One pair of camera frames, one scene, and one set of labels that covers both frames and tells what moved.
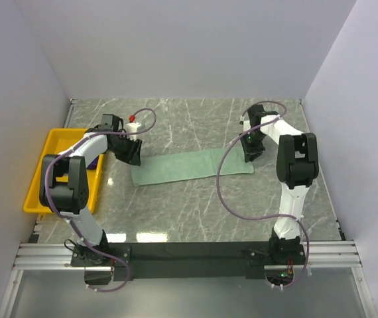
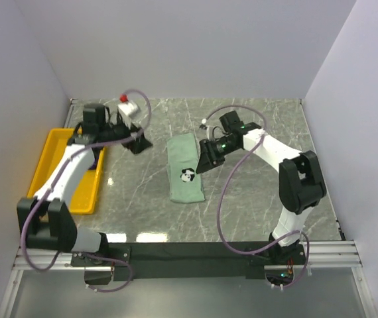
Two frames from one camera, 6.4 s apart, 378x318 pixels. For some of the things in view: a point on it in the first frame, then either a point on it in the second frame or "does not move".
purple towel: (93, 165) does not move
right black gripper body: (252, 144) -> (217, 150)
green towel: (202, 164) -> (186, 184)
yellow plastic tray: (57, 141) does not move
